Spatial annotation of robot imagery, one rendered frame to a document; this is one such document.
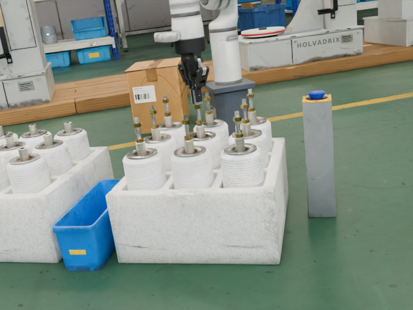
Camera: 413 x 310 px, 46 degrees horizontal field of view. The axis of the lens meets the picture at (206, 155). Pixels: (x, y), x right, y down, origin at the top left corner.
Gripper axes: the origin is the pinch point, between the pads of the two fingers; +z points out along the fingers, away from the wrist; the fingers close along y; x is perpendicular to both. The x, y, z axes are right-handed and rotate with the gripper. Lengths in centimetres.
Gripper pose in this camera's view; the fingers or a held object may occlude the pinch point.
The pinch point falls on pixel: (196, 96)
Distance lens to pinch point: 122.5
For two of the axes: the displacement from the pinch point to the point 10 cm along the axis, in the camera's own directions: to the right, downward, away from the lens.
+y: -4.8, -2.2, 8.5
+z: 1.2, 9.4, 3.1
